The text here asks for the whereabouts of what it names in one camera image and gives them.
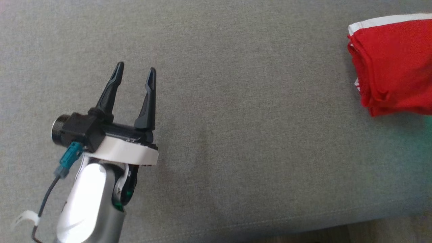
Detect black cable with teal connector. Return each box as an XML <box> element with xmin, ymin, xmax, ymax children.
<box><xmin>32</xmin><ymin>141</ymin><xmax>84</xmax><ymax>243</ymax></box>

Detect white cable label tag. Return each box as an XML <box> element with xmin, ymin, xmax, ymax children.
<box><xmin>11</xmin><ymin>210</ymin><xmax>41</xmax><ymax>231</ymax></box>

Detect grey sofa seat cushion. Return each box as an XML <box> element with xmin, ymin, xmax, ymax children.
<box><xmin>0</xmin><ymin>0</ymin><xmax>432</xmax><ymax>243</ymax></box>

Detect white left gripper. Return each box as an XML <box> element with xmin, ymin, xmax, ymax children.
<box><xmin>82</xmin><ymin>61</ymin><xmax>159</xmax><ymax>166</ymax></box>

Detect red shorts with white stripes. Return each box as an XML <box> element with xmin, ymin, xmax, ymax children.
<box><xmin>347</xmin><ymin>13</ymin><xmax>432</xmax><ymax>103</ymax></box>

